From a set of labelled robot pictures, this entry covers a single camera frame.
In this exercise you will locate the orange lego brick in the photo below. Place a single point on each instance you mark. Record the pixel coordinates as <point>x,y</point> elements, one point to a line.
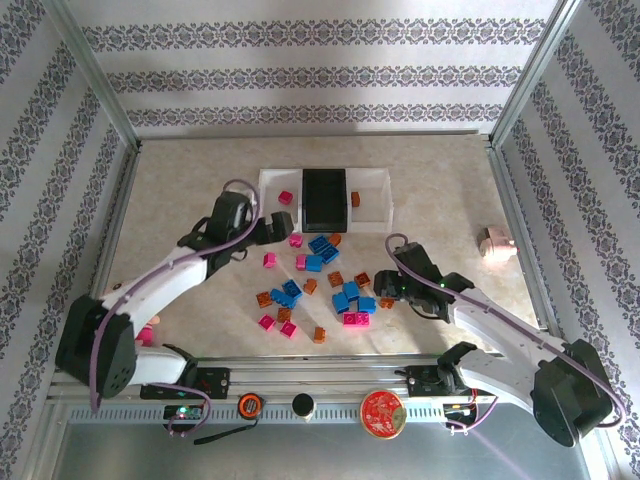
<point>310,286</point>
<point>335,239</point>
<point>263,299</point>
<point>356,199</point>
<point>335,279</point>
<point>386,303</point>
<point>319,334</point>
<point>362,279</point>
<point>284,314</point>

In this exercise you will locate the blue lego brick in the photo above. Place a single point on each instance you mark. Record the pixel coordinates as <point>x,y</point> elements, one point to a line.
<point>292,288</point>
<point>351,290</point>
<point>313,263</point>
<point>330,254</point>
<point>340,303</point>
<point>366,304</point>
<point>282,298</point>
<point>318,243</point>

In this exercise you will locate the pink lego brick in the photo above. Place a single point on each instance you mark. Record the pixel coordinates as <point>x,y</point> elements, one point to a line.
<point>266,322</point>
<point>350,319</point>
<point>269,259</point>
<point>301,261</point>
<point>288,328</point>
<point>285,197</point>
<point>296,241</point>
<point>364,320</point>

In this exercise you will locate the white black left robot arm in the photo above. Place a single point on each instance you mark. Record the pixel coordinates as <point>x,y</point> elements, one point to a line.
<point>165,282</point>

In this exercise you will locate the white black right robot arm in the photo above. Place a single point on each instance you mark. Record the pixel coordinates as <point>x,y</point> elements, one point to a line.
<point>500,330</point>

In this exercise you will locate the white plastic container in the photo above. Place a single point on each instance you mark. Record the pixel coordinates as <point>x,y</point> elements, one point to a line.
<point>272,220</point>
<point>372,210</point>

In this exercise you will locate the black plastic container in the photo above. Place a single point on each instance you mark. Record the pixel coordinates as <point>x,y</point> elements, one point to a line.
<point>325,200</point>

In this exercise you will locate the small pink plush toy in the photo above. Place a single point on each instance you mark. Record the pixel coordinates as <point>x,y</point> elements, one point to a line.
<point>492,241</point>

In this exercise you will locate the red round tin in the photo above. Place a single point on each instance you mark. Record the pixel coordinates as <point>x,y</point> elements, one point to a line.
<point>382,414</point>

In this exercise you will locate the perforated metal strip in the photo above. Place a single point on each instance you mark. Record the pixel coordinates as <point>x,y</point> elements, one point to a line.
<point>337,414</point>

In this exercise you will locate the black round knob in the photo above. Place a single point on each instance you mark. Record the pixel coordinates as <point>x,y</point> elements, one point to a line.
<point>302,404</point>

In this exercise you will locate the plush doll with face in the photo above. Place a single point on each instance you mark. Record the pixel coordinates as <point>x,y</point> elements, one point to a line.
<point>146,335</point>

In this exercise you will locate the orange black tape measure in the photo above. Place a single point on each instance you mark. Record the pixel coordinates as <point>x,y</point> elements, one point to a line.
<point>250,405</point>

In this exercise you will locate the grey metal panel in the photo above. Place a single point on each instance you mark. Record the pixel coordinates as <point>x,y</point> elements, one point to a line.
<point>300,460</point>

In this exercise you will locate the circuit board with lights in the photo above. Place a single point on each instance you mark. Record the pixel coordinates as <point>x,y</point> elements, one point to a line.
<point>182,413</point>

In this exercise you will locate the long aluminium mounting rail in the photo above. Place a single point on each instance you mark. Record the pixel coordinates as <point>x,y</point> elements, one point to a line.
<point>320,372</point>

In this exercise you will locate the aluminium side rail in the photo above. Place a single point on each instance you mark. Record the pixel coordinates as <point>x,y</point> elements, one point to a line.
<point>119,200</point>
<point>511,200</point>

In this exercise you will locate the aluminium frame post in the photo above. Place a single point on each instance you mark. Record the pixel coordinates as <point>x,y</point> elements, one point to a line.
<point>532,75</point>
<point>97,85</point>

